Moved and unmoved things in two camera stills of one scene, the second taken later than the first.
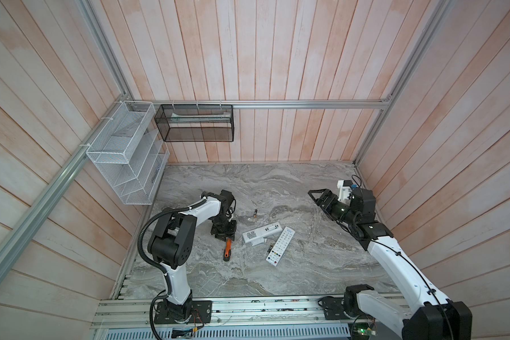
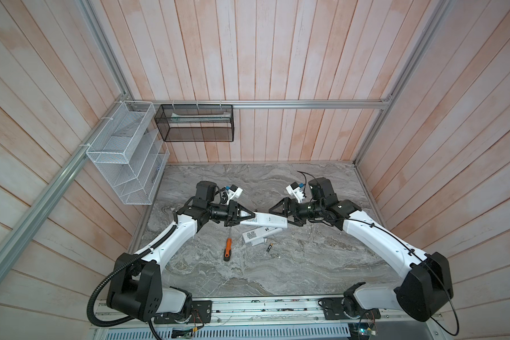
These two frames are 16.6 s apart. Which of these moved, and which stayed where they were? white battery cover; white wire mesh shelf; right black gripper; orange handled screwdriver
Moved: right black gripper
Stayed: orange handled screwdriver; white battery cover; white wire mesh shelf
